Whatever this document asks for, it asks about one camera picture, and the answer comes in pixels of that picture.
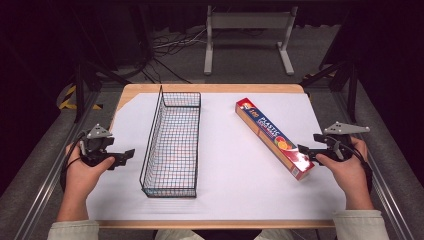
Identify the bundle of floor cables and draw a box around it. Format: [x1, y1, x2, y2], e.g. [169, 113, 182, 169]
[141, 26, 209, 85]

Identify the black wire basket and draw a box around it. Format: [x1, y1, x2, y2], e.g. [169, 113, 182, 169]
[138, 84, 202, 199]

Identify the yellow black striped tape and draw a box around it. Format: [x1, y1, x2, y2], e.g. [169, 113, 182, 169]
[58, 84, 103, 111]

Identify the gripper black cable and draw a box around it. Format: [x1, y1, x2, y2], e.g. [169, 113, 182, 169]
[59, 131, 88, 194]
[345, 143, 374, 195]

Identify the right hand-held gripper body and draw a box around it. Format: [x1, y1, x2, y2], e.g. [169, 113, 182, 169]
[312, 121, 371, 165]

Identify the person's right hand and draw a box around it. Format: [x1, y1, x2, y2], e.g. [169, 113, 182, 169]
[315, 136, 370, 202]

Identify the black tripod stand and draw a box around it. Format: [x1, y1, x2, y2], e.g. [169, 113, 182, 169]
[73, 59, 132, 124]
[299, 59, 360, 123]

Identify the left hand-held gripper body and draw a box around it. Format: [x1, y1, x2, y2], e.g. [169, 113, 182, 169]
[78, 123, 118, 168]

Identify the white metal stand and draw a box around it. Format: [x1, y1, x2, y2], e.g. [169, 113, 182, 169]
[203, 4, 299, 77]

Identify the white table mat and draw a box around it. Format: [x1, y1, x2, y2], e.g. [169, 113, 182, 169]
[85, 92, 348, 222]

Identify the person's left hand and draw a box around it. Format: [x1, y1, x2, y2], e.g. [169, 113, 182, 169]
[64, 142, 116, 203]

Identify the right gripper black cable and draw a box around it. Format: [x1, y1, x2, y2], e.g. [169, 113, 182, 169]
[345, 143, 374, 195]

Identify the plastic wrap box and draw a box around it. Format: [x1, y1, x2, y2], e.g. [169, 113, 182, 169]
[234, 97, 316, 182]

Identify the aluminium rail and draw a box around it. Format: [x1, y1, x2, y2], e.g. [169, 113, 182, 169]
[12, 90, 102, 240]
[332, 90, 416, 240]

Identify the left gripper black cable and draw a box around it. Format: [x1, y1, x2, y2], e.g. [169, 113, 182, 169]
[59, 131, 88, 194]

